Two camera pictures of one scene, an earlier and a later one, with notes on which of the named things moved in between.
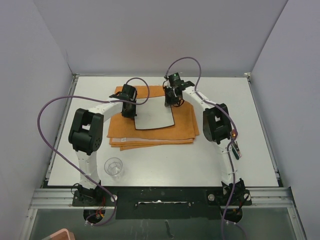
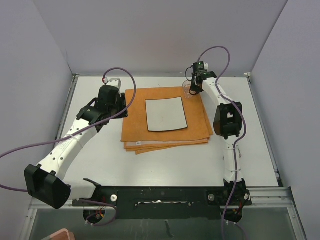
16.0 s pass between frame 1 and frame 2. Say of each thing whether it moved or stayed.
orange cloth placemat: moved
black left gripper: moved
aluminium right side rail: stayed
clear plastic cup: moved
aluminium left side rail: stayed
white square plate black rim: moved
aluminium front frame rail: stayed
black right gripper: moved
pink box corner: stayed
